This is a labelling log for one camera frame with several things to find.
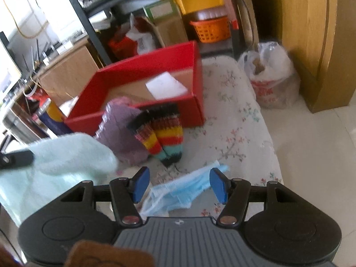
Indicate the orange plastic basket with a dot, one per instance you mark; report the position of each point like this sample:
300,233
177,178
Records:
212,30

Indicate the black shelf frame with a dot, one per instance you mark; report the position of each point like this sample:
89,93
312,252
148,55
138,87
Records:
86,19

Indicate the blue face mask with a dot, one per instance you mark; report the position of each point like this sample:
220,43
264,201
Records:
178,192

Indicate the mint green towel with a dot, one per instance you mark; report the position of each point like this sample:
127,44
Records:
69,158

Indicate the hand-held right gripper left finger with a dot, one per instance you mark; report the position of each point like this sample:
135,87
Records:
140,185

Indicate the white sheet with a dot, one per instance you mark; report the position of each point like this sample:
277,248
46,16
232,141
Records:
166,86

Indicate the purple fluffy cloth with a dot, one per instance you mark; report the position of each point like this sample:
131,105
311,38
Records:
122,133

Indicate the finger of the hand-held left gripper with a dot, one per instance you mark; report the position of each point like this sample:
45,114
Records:
16,158

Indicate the red and white plastic bag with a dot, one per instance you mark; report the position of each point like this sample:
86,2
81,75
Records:
133,40

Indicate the red cardboard box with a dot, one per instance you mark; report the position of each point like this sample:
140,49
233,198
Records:
172,108

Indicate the yellow and blue bottle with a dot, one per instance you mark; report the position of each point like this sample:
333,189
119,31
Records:
54,116

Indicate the floral printed cloth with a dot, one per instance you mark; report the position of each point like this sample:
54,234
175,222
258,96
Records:
236,133

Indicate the rainbow striped knit sock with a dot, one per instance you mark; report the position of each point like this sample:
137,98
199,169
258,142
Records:
169,133
146,136

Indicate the steel pot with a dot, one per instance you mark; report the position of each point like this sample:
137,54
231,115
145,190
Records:
19,125

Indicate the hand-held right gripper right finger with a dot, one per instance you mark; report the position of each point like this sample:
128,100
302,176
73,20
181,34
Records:
218,185

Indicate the brown cardboard box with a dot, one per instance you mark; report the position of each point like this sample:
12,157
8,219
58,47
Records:
169,25

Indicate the light wooden side cabinet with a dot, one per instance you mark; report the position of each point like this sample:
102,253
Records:
69,66

